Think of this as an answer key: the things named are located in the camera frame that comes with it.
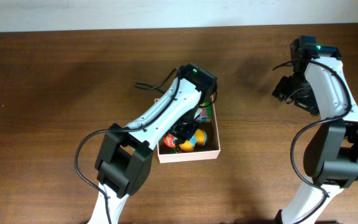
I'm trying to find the orange duck toy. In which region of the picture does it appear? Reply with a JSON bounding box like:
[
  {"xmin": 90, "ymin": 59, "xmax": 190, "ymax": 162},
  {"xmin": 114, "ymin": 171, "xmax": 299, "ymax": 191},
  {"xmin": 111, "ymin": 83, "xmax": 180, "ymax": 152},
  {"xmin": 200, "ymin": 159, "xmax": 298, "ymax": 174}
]
[{"xmin": 179, "ymin": 129, "xmax": 208, "ymax": 152}]

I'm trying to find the red and grey ball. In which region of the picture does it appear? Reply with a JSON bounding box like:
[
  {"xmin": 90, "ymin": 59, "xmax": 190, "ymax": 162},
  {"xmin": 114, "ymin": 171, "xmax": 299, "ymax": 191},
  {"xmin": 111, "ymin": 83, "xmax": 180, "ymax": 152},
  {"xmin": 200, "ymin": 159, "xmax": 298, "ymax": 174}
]
[{"xmin": 163, "ymin": 134, "xmax": 178, "ymax": 149}]

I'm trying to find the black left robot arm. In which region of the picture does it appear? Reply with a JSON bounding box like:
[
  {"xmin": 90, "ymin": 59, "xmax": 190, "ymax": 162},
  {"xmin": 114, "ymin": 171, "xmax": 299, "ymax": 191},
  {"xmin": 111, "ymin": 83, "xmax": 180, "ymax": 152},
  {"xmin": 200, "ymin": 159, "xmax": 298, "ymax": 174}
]
[{"xmin": 78, "ymin": 63, "xmax": 218, "ymax": 223}]

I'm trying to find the colourful puzzle cube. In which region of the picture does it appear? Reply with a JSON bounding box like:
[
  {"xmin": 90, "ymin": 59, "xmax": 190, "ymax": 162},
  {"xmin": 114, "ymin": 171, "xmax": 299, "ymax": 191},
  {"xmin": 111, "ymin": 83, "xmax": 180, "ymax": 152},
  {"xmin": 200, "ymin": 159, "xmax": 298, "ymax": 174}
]
[{"xmin": 195, "ymin": 102, "xmax": 213, "ymax": 123}]

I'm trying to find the pink cardboard box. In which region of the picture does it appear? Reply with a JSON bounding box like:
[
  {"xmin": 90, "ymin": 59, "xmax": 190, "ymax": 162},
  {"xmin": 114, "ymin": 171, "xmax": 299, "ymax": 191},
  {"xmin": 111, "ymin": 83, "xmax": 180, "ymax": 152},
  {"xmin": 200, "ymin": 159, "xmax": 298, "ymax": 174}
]
[{"xmin": 156, "ymin": 105, "xmax": 221, "ymax": 164}]

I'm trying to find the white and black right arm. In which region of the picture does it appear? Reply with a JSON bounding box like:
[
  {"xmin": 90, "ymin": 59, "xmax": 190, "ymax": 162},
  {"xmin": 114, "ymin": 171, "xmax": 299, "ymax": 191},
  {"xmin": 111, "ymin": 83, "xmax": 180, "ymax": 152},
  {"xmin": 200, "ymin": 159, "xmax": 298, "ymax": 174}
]
[{"xmin": 272, "ymin": 35, "xmax": 358, "ymax": 223}]

